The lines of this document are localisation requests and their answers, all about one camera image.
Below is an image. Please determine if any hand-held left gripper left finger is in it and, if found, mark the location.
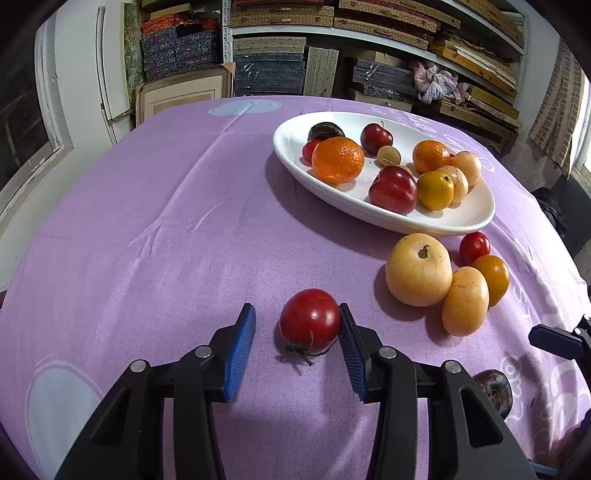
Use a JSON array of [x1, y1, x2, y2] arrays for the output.
[[54, 302, 257, 480]]

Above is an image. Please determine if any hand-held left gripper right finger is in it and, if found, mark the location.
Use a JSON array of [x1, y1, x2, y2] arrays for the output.
[[338, 302, 539, 480]]

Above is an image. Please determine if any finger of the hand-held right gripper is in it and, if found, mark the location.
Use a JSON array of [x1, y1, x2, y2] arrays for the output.
[[529, 324, 591, 361]]

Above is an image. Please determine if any white oval plate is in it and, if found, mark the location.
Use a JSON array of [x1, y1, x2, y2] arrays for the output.
[[272, 112, 496, 236]]

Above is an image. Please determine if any orange green tangerine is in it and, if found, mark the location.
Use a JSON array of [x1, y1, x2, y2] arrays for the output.
[[417, 171, 454, 212], [471, 254, 510, 308]]

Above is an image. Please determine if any yellow round fruit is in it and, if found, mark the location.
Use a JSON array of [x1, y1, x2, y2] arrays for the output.
[[441, 266, 490, 337], [436, 165, 469, 204], [450, 151, 482, 188]]

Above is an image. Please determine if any large orange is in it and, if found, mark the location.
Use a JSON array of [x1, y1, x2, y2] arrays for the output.
[[311, 137, 365, 184]]

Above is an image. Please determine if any dark red plum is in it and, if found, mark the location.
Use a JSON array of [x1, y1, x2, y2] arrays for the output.
[[360, 123, 394, 154]]

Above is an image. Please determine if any dark passion fruit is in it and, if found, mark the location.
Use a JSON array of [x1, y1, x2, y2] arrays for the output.
[[308, 122, 346, 143], [475, 369, 513, 418]]

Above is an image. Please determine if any large yellow pear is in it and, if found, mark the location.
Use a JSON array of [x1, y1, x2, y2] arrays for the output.
[[385, 233, 453, 308]]

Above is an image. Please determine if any black bag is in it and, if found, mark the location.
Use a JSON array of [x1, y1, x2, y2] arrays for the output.
[[530, 174, 580, 252]]

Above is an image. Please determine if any purple printed tablecloth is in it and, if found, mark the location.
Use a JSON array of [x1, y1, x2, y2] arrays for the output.
[[0, 95, 591, 480]]

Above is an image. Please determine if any small mandarin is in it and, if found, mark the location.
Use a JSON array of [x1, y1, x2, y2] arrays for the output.
[[412, 140, 452, 174]]

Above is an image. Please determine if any brick patterned curtain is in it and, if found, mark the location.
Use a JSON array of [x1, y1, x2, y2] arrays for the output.
[[527, 39, 588, 178]]

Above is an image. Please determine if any stack of yellow wooden boxes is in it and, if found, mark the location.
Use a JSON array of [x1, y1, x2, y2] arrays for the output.
[[428, 39, 525, 134]]

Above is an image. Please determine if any stack of black patterned boxes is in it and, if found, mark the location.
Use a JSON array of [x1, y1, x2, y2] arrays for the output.
[[352, 58, 417, 101]]

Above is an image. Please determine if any stack of dark grey boxes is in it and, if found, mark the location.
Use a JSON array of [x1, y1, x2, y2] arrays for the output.
[[232, 37, 307, 96]]

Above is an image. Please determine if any pink cloth bundle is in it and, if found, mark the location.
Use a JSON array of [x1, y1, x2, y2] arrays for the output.
[[410, 60, 471, 105]]

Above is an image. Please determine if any upright woven box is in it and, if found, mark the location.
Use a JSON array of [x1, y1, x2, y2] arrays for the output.
[[304, 46, 341, 97]]

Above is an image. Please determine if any white board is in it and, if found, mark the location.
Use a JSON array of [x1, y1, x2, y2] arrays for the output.
[[95, 4, 136, 136]]

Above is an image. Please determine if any stack of blue patterned boxes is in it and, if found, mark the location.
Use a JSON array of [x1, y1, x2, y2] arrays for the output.
[[141, 13, 223, 83]]

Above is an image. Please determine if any white metal shelf rack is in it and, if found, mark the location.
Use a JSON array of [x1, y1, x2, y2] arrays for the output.
[[221, 0, 529, 100]]

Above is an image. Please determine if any window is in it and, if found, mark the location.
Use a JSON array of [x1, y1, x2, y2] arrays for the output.
[[0, 14, 75, 224]]

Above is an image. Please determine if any green patterned board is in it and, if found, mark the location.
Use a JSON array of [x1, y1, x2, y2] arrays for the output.
[[122, 2, 145, 88]]

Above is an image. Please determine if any stack of woven brown boxes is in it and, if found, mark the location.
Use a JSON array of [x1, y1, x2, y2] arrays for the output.
[[229, 0, 525, 51]]

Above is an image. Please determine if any cardboard picture frame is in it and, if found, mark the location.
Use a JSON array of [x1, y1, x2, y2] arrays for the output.
[[135, 62, 237, 126]]

